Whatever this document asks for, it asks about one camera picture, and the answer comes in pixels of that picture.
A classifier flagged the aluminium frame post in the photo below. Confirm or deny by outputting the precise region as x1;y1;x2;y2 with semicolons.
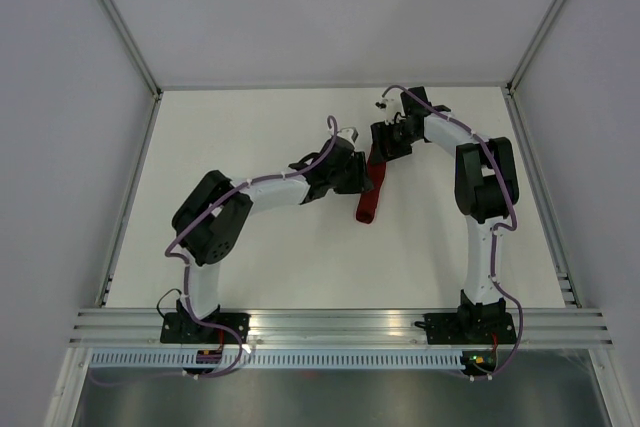
503;0;569;96
96;0;162;100

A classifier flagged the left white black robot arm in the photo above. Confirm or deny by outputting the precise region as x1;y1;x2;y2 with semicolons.
165;137;373;343

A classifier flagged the right aluminium frame post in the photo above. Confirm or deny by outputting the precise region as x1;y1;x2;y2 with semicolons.
503;0;569;96

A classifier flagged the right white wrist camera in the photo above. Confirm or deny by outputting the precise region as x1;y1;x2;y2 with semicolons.
375;94;404;124

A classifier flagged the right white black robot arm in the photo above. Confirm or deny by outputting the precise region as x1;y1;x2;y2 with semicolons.
371;87;519;345

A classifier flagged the left aluminium frame post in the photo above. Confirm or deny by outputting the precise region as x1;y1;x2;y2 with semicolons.
96;0;162;100

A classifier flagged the aluminium front rail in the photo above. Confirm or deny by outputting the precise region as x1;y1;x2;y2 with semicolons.
68;308;613;349

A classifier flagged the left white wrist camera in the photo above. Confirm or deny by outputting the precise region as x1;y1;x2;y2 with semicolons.
337;127;359;145

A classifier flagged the white slotted cable duct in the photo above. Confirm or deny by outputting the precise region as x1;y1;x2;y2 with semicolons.
90;349;463;370

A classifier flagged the dark red cloth napkin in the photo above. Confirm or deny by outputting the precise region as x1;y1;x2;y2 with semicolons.
355;162;386;224

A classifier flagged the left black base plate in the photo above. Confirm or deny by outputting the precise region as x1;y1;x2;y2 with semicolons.
160;311;250;345

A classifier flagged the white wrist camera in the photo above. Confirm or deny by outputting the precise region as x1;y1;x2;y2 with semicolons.
337;127;359;145
375;94;404;124

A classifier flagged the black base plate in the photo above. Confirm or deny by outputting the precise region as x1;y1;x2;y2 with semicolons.
413;313;517;346
160;311;250;345

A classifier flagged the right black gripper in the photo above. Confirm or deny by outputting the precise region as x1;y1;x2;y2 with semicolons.
370;118;420;165

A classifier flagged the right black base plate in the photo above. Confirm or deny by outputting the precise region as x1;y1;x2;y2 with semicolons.
413;313;517;346

